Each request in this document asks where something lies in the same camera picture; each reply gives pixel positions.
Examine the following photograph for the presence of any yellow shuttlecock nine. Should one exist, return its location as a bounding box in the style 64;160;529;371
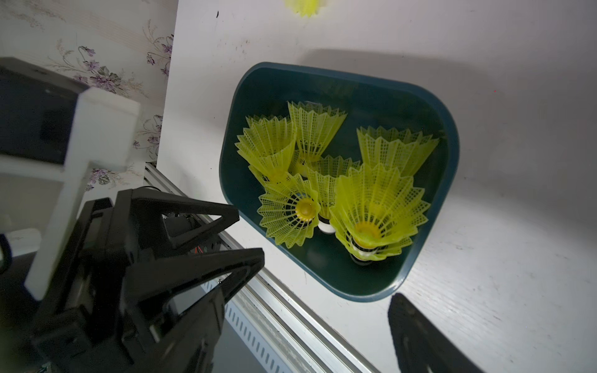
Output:
257;174;322;250

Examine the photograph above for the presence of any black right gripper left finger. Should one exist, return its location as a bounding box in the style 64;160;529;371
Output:
135;288;225;372

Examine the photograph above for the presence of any yellow shuttlecock seven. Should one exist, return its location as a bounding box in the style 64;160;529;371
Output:
288;101;348;163

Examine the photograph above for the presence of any yellow shuttlecock one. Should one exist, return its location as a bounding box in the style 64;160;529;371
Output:
285;0;326;17

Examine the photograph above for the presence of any yellow shuttlecock eight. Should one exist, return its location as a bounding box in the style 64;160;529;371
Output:
357;127;439;177

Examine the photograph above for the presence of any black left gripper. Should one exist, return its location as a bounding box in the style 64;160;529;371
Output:
31;187;265;372

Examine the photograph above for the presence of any yellow shuttlecock twelve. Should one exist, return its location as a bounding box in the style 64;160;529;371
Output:
330;164;431;264

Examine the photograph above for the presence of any yellow shuttlecock four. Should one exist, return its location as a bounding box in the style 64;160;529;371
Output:
307;155;361;235

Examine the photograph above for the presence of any teal plastic storage box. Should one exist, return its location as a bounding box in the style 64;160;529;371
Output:
219;62;460;302

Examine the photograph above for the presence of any yellow shuttlecock six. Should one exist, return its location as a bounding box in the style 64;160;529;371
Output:
235;115;297;182

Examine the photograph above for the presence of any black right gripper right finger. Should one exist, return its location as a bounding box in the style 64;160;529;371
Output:
388;293;481;372

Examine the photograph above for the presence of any aluminium front rail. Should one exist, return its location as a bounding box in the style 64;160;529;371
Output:
141;162;381;373

